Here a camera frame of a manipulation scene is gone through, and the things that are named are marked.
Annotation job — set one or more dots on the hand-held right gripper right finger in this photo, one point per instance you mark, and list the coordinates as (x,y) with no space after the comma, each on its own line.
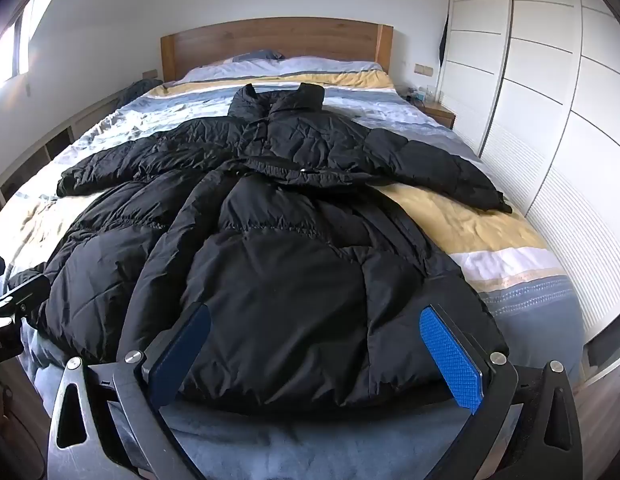
(450,360)

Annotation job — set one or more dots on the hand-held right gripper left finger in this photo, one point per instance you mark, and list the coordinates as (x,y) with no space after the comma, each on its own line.
(189,345)

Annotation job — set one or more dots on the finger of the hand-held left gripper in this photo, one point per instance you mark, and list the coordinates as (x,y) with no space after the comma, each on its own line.
(30,290)

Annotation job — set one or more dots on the black puffer coat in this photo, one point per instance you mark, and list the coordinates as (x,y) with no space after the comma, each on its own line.
(290,240)

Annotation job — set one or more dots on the striped bed blanket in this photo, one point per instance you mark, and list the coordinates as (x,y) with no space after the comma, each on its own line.
(490,220)

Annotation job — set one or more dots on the low white shelf unit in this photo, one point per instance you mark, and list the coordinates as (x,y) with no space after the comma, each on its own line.
(44,140)

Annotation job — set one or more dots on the dark crumpled cloth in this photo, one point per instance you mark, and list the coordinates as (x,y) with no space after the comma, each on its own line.
(132,92)

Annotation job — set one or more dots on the window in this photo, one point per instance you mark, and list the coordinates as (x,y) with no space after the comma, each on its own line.
(12,45)

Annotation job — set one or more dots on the wooden nightstand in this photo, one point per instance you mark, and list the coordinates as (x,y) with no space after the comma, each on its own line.
(440,110)

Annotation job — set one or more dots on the clear glass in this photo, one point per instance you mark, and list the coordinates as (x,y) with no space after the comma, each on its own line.
(431,93)

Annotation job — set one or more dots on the white wardrobe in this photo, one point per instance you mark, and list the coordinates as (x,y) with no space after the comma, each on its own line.
(555,100)

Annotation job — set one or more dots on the grey-blue pillow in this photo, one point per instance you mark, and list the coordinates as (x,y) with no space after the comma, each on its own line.
(257,55)

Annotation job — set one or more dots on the pale lavender pillow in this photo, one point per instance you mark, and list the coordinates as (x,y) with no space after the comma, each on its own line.
(310,66)

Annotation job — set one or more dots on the wooden bed headboard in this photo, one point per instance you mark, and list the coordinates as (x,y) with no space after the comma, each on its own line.
(270,37)

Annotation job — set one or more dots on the beige wall switch panel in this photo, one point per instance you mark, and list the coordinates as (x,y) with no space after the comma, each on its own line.
(149,74)
(423,69)

